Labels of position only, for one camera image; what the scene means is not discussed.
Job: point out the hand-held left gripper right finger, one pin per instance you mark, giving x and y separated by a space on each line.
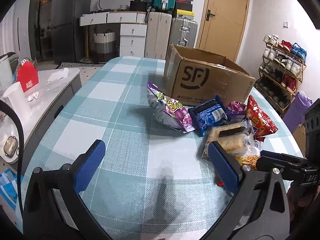
225 167

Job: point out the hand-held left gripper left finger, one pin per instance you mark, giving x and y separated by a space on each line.
90 165

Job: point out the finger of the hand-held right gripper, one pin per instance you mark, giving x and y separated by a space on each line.
277 160

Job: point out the orange stick snack bag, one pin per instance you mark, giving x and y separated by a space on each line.
248 158

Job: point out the blue cookie packet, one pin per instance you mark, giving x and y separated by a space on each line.
208 115

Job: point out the purple snack bag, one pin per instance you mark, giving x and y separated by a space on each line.
172 110

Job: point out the brown cardboard box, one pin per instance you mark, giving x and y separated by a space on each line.
207 80

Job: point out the printed cardboard box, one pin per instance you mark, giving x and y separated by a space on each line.
299 140

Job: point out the yellow cracker packet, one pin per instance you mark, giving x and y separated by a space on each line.
228 137

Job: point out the red chip bag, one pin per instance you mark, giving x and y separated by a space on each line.
261 120

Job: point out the small purple packet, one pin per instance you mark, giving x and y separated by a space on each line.
236 107

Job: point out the wooden shoe rack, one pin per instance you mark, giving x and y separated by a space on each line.
280 80

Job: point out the marble side table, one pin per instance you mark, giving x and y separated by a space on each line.
50 100

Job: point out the earphone case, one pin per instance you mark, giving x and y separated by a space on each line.
11 146

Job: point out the blue white package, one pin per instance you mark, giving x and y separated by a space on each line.
10 190

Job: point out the small white wrapper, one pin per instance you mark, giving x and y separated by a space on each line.
33 96

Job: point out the white tissue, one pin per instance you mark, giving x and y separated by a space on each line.
57 75

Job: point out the white cup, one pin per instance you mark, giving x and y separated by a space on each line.
17 102

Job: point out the red gift bag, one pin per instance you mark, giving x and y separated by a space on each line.
28 77

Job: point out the white grey laundry basket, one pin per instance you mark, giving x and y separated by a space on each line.
104 46

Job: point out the white kettle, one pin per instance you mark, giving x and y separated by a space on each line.
6 72

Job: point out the white dresser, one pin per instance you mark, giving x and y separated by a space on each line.
132 35

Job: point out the silver suitcase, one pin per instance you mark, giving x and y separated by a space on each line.
183 31

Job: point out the grey refrigerator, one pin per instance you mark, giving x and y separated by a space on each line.
71 22

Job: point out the wooden door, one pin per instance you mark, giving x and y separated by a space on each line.
225 17

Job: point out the beige suitcase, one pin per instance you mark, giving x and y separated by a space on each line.
158 35

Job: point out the dark glass cabinet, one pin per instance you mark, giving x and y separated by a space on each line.
41 25

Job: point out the black storage box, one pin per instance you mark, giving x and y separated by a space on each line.
140 6

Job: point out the red black shoe box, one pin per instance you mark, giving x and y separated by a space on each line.
184 2

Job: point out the white wall switch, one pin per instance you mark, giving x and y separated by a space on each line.
286 24

